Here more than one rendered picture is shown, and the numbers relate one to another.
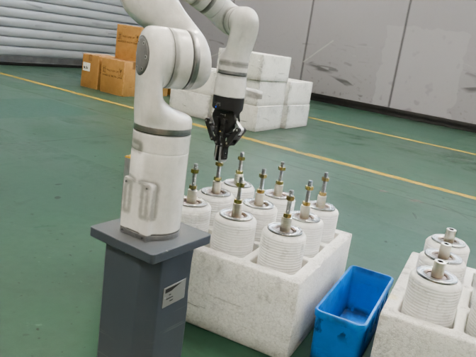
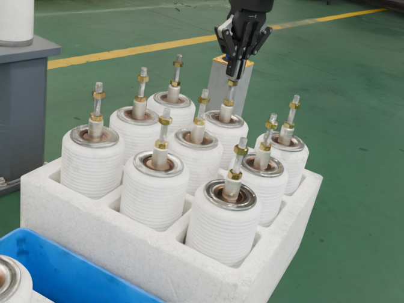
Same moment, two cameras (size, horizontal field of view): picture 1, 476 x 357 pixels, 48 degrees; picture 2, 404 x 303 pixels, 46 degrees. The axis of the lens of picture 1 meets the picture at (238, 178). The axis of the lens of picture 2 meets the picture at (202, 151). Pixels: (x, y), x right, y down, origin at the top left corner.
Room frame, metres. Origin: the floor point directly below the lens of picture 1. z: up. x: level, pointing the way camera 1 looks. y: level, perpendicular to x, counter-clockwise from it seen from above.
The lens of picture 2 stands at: (1.21, -0.78, 0.59)
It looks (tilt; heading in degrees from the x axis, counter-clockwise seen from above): 27 degrees down; 87
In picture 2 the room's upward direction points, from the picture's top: 12 degrees clockwise
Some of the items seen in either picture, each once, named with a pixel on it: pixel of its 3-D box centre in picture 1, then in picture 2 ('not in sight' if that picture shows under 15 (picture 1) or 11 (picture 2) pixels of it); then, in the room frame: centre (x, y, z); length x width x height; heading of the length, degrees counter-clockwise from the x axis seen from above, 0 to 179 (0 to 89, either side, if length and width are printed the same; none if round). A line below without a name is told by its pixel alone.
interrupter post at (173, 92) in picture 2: (191, 196); (173, 94); (1.18, 0.10, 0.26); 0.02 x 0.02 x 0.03
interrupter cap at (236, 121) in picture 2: (215, 192); (224, 119); (1.28, 0.05, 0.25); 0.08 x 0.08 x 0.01
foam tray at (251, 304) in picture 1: (248, 265); (180, 217); (1.23, -0.06, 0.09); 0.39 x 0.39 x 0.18; 65
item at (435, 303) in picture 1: (426, 319); not in sight; (0.94, -0.40, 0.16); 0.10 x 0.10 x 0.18
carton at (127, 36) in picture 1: (137, 43); not in sight; (4.93, 1.07, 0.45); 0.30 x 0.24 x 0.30; 58
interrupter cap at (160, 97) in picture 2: (191, 202); (172, 100); (1.18, 0.10, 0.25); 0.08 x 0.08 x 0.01
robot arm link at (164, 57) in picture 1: (166, 84); not in sight; (0.84, 0.13, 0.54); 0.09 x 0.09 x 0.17; 31
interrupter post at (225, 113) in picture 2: (216, 187); (225, 113); (1.28, 0.05, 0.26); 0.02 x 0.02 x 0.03
